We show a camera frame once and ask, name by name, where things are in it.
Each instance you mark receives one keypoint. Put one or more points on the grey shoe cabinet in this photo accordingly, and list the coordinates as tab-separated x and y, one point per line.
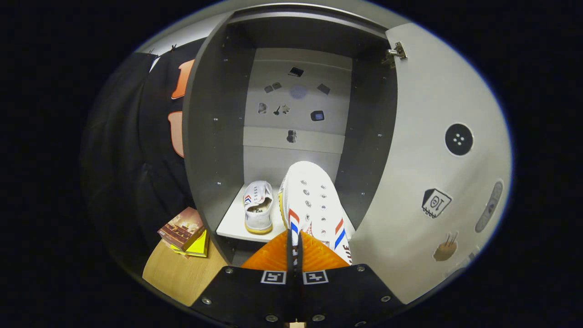
214	136

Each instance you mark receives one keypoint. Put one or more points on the yellow book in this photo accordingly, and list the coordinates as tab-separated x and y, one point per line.
200	246

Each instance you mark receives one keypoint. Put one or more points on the black backdrop cloth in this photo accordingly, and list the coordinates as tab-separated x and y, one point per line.
136	159

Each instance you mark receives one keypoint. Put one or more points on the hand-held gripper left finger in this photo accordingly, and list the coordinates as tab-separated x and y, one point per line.
246	296

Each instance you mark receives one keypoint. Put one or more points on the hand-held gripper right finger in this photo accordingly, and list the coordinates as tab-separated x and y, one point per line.
346	296

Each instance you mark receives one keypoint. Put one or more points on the brown book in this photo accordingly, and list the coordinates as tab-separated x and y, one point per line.
182	225

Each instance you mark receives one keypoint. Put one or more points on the metal door hinge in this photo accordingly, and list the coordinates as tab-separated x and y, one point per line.
395	53

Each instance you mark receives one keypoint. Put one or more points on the white striped shoe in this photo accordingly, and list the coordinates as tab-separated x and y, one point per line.
257	214
309	196

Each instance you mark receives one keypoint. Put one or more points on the row of black cloth clips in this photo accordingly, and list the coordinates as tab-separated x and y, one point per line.
173	47

